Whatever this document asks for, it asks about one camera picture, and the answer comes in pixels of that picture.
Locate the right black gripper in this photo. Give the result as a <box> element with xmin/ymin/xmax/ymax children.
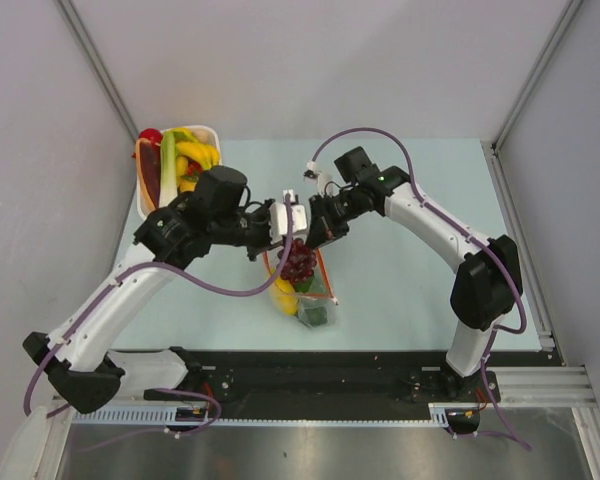
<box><xmin>305</xmin><ymin>187</ymin><xmax>365</xmax><ymax>254</ymax></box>

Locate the dark grape bunch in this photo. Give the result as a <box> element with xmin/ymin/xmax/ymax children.
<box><xmin>281</xmin><ymin>238</ymin><xmax>317</xmax><ymax>285</ymax></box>

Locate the clear orange zip bag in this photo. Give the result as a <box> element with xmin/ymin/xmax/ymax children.
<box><xmin>269</xmin><ymin>238</ymin><xmax>338</xmax><ymax>329</ymax></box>

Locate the yellow bell pepper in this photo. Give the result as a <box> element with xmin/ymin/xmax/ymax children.
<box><xmin>269</xmin><ymin>277</ymin><xmax>299</xmax><ymax>316</ymax></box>

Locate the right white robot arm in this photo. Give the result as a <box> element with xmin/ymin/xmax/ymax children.
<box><xmin>304</xmin><ymin>147</ymin><xmax>524</xmax><ymax>401</ymax></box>

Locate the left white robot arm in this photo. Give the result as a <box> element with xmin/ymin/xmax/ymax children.
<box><xmin>23</xmin><ymin>165</ymin><xmax>306</xmax><ymax>415</ymax></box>

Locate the green white leek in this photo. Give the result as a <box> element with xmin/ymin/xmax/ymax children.
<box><xmin>159</xmin><ymin>130</ymin><xmax>177</xmax><ymax>207</ymax></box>

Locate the yellow banana bunch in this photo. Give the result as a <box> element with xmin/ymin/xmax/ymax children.
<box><xmin>172</xmin><ymin>127</ymin><xmax>221</xmax><ymax>192</ymax></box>

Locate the white plastic basket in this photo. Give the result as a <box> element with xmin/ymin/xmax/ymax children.
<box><xmin>132</xmin><ymin>125</ymin><xmax>222</xmax><ymax>219</ymax></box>

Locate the orange sliced papaya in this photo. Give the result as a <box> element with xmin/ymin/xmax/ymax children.
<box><xmin>134</xmin><ymin>138</ymin><xmax>161</xmax><ymax>212</ymax></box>

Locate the red bell pepper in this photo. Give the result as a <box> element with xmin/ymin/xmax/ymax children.
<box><xmin>139</xmin><ymin>128</ymin><xmax>163</xmax><ymax>145</ymax></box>

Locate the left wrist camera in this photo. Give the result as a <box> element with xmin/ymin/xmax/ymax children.
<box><xmin>269</xmin><ymin>189</ymin><xmax>309</xmax><ymax>242</ymax></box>

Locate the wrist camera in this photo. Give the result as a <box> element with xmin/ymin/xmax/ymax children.
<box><xmin>303</xmin><ymin>161</ymin><xmax>335</xmax><ymax>196</ymax></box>
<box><xmin>269</xmin><ymin>189</ymin><xmax>309</xmax><ymax>242</ymax></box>

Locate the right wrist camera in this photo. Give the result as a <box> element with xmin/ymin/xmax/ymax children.
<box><xmin>303</xmin><ymin>161</ymin><xmax>335</xmax><ymax>196</ymax></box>

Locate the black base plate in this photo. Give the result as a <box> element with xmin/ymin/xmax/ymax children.
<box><xmin>81</xmin><ymin>347</ymin><xmax>564</xmax><ymax>421</ymax></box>

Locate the right aluminium post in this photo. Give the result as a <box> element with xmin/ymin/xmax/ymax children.
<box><xmin>492</xmin><ymin>0</ymin><xmax>586</xmax><ymax>149</ymax></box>

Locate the aluminium post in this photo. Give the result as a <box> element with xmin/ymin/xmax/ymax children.
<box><xmin>492</xmin><ymin>0</ymin><xmax>586</xmax><ymax>149</ymax></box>
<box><xmin>53</xmin><ymin>0</ymin><xmax>139</xmax><ymax>141</ymax></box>

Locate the white cable duct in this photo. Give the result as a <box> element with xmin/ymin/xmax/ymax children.
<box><xmin>73</xmin><ymin>403</ymin><xmax>449</xmax><ymax>428</ymax></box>

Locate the aluminium front rail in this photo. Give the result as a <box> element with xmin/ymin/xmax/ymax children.
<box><xmin>52</xmin><ymin>363</ymin><xmax>600</xmax><ymax>406</ymax></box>

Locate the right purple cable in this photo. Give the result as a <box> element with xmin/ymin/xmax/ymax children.
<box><xmin>309</xmin><ymin>127</ymin><xmax>531</xmax><ymax>452</ymax></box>

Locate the left aluminium post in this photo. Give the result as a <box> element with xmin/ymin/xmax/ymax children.
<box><xmin>53</xmin><ymin>0</ymin><xmax>139</xmax><ymax>141</ymax></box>

